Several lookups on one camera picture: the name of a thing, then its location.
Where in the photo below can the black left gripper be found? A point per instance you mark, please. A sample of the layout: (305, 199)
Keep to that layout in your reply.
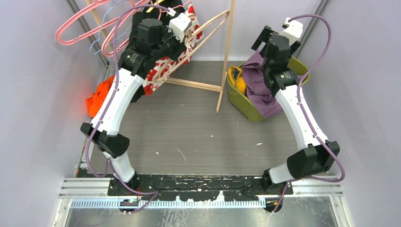
(180, 47)

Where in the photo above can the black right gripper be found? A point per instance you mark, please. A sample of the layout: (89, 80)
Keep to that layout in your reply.
(263, 37)

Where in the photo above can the red white patterned garment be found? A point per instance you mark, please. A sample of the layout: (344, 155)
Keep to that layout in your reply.
(162, 70)

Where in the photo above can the thin pink wire hanger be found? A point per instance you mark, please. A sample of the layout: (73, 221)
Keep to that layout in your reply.
(179, 6)

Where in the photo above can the purple skirt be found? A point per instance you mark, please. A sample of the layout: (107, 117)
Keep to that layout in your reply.
(256, 91)

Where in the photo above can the pink plastic hanger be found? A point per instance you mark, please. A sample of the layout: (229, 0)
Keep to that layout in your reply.
(117, 24)

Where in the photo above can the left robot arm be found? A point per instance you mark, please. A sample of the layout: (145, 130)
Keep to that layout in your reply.
(152, 42)

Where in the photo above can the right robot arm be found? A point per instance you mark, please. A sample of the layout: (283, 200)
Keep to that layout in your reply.
(316, 153)

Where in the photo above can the pink empty hanger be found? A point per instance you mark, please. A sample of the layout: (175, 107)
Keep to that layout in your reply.
(78, 17)

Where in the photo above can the green plastic basket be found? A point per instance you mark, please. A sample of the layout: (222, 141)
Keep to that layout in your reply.
(242, 103)

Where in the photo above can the wooden clothes rack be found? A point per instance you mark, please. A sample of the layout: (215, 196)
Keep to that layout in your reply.
(225, 59)

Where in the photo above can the orange cloth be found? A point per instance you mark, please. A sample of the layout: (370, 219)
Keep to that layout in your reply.
(94, 103)

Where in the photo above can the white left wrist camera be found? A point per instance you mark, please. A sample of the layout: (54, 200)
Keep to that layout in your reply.
(179, 26)

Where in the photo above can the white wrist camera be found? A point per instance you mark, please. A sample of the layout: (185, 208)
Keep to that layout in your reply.
(179, 26)
(292, 30)

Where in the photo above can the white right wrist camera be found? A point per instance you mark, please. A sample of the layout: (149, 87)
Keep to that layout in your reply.
(292, 30)

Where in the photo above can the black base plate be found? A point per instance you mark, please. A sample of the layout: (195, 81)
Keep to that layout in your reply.
(208, 187)

